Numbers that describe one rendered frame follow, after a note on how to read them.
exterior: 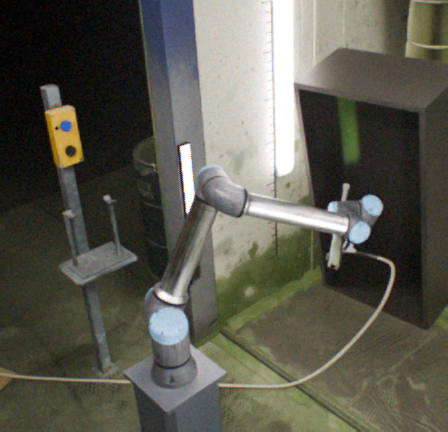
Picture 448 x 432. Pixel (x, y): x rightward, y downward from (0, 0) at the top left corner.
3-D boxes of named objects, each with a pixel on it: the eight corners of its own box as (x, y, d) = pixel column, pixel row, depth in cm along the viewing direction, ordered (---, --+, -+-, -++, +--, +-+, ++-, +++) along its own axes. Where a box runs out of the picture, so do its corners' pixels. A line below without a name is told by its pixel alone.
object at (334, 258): (376, 276, 277) (326, 261, 277) (372, 281, 280) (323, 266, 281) (385, 194, 306) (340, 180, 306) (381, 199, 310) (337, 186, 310)
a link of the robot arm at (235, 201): (215, 187, 218) (377, 224, 241) (208, 173, 229) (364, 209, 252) (205, 216, 223) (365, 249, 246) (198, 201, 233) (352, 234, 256)
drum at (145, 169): (138, 253, 457) (122, 140, 415) (212, 234, 475) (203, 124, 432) (161, 296, 409) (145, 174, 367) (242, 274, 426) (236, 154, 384)
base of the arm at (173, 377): (169, 396, 244) (167, 377, 239) (142, 371, 256) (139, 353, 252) (207, 372, 254) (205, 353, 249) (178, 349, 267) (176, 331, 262)
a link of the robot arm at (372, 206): (358, 193, 258) (380, 192, 260) (349, 210, 268) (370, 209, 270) (365, 212, 253) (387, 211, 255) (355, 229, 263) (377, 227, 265)
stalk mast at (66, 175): (107, 364, 355) (52, 83, 277) (112, 369, 351) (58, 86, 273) (98, 369, 352) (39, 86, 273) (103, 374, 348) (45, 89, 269)
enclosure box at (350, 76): (359, 247, 350) (339, 46, 279) (462, 285, 313) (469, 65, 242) (323, 285, 333) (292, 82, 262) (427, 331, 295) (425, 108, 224)
